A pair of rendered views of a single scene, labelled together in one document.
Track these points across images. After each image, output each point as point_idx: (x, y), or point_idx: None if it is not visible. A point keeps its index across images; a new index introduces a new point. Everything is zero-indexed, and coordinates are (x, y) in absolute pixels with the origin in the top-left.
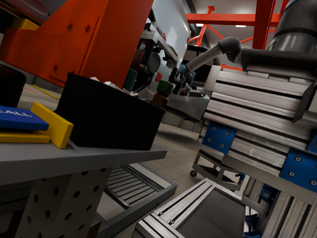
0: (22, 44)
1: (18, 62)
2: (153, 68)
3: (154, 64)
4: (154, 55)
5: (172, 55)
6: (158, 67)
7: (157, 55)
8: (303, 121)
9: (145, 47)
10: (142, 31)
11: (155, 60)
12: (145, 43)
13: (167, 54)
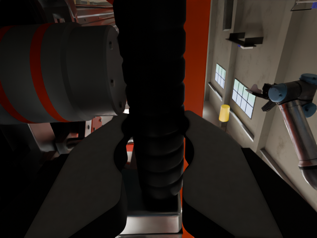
0: None
1: None
2: (115, 47)
3: (118, 63)
4: (126, 85)
5: None
6: (111, 79)
7: (124, 104)
8: None
9: (20, 157)
10: (209, 13)
11: (121, 83)
12: (45, 149)
13: (132, 155)
